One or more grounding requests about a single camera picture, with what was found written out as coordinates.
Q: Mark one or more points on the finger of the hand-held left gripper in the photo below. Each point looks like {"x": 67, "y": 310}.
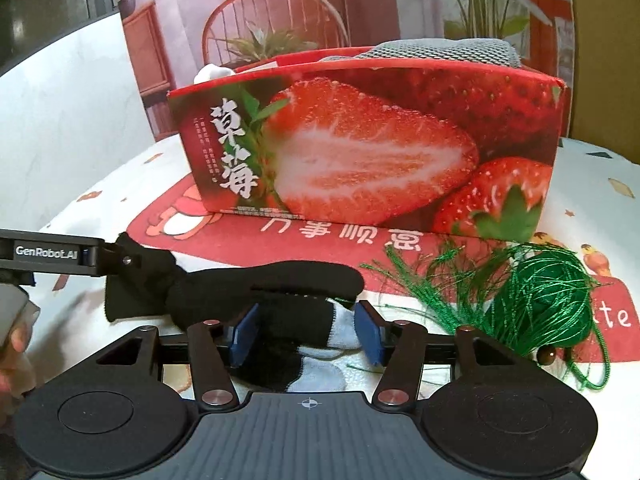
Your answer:
{"x": 122, "y": 260}

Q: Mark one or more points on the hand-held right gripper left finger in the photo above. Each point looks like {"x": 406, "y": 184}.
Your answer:
{"x": 245, "y": 334}

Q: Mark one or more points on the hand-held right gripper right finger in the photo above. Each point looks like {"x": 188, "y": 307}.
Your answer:
{"x": 372, "y": 340}

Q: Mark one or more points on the black blue white sock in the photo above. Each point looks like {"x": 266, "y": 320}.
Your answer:
{"x": 280, "y": 280}

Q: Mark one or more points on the red strawberry print box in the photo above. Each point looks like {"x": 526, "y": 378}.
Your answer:
{"x": 350, "y": 150}

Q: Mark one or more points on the person's left hand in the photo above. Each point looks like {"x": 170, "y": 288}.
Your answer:
{"x": 21, "y": 342}

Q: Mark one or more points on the red printed mat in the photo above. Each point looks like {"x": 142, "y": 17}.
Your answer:
{"x": 300, "y": 240}

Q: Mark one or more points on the green thread ball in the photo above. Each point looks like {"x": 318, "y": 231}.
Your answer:
{"x": 540, "y": 300}

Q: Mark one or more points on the dark window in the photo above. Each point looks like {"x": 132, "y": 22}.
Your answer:
{"x": 50, "y": 0}

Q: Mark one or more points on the printed tablecloth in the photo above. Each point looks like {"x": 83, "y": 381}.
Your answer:
{"x": 590, "y": 185}

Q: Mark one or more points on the grey mesh cloth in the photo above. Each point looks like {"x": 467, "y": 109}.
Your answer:
{"x": 440, "y": 51}

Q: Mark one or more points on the wall poster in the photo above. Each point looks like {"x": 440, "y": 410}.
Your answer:
{"x": 175, "y": 20}

